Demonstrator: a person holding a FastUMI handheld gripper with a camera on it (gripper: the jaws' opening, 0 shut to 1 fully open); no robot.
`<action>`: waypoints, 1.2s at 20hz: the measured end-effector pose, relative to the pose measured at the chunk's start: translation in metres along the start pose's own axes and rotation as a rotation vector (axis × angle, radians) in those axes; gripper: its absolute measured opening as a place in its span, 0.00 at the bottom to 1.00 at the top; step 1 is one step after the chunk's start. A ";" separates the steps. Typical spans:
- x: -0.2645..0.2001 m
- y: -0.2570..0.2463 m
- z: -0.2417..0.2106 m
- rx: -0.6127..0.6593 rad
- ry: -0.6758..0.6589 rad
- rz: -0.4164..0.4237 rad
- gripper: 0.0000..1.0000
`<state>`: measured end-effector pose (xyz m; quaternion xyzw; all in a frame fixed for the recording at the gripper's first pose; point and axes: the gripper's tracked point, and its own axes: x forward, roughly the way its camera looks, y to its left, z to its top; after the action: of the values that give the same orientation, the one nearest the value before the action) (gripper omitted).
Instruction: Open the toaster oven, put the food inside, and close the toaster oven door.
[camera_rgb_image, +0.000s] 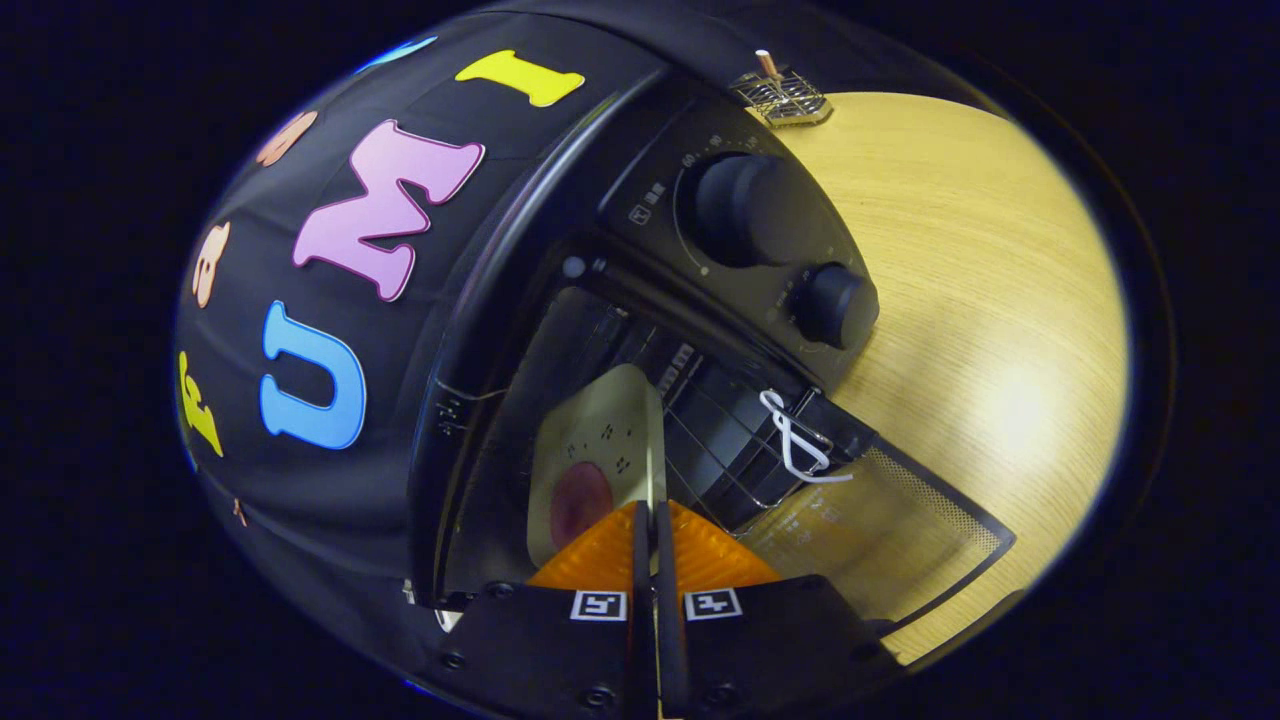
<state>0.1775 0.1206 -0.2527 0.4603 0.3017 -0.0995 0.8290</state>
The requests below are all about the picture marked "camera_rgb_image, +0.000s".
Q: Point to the red cloth clip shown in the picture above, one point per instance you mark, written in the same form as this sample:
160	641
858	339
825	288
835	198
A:
240	512

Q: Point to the pink meat slice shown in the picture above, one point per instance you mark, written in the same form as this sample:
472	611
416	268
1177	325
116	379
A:
580	500

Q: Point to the black toaster oven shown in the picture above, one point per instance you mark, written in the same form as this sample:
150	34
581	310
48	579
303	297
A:
650	190

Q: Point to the cream food tray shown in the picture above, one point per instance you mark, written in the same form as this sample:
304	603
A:
610	410

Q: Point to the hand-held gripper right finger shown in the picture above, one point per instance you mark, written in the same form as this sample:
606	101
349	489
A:
670	640

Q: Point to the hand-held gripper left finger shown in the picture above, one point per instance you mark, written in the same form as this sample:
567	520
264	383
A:
640	640

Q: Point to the wooden stick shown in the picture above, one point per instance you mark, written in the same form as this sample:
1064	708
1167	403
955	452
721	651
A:
768	65

